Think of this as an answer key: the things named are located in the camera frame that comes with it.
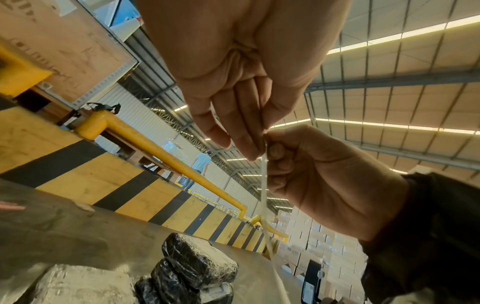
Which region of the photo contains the person's right hand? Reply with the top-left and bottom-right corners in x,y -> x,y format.
262,124 -> 410,243

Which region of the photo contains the person's left hand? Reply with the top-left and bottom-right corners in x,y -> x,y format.
134,0 -> 352,161

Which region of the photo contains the white printed label paper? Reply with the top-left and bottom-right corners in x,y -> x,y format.
259,139 -> 289,304

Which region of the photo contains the stack of cardboard boxes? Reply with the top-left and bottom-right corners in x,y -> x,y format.
273,207 -> 371,304

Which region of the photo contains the black tablet device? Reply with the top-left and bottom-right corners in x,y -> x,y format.
301,258 -> 328,304

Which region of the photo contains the wrapped pallet load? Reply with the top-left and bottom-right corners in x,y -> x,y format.
162,140 -> 189,163

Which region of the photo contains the wooden pallet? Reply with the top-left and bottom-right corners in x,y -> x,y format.
18,86 -> 82,126
95,130 -> 174,176

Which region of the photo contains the large brown plywood crate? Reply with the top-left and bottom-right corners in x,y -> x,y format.
0,0 -> 141,109

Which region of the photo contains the yellow black striped barrier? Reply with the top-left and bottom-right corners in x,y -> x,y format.
0,98 -> 278,256

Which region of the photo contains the clear plastic scrap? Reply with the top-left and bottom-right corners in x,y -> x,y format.
70,200 -> 97,213

